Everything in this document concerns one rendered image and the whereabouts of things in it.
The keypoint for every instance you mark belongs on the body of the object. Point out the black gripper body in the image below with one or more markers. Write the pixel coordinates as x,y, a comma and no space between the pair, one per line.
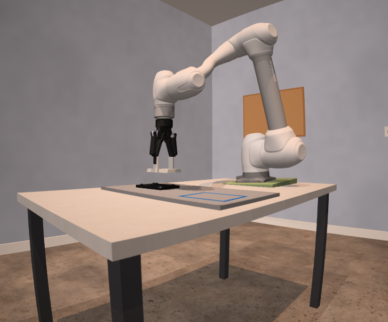
164,125

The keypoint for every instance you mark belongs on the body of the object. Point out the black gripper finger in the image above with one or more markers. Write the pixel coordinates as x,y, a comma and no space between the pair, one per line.
172,148
155,145

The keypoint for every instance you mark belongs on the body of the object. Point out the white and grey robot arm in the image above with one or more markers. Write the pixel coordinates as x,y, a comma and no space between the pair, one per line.
279,147

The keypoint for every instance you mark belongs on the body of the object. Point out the black rectangular frame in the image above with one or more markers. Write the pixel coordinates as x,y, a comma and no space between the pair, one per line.
157,186

